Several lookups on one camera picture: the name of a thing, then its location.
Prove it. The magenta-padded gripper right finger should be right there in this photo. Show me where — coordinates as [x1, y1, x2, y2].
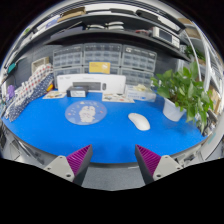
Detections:
[134, 143, 184, 186]

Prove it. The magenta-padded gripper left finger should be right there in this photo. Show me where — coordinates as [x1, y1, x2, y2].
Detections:
[43, 143, 94, 187]

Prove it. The white computer mouse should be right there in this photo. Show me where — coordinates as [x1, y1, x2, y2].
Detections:
[127, 112, 151, 132]

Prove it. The round blue rabbit-print mouse pad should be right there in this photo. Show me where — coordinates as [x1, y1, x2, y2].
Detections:
[64, 99, 108, 126]

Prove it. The small colourful sticker sheet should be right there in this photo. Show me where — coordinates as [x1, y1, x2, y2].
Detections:
[42, 90, 68, 100]

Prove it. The navy polka-dot fabric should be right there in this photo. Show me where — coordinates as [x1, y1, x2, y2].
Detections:
[5, 73, 55, 123]

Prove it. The white and blue glove box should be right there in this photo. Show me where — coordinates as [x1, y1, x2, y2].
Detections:
[124, 83, 157, 103]

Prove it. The small black box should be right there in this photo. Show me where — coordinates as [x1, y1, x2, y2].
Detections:
[66, 85, 90, 98]

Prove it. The green plant in white pot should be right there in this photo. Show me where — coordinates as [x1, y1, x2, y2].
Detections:
[150, 61, 214, 134]

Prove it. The large colourful sticker sheet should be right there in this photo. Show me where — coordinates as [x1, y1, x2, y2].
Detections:
[101, 92, 136, 104]

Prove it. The white red-dotted fabric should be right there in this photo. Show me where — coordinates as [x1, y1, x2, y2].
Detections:
[13, 63, 54, 101]

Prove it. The white keyboard packaging box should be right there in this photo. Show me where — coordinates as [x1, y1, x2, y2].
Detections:
[56, 73, 127, 95]

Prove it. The yellow card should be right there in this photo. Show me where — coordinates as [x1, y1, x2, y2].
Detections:
[88, 61, 111, 75]

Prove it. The white shelf rack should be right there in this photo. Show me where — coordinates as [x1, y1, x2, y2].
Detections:
[179, 19, 224, 114]

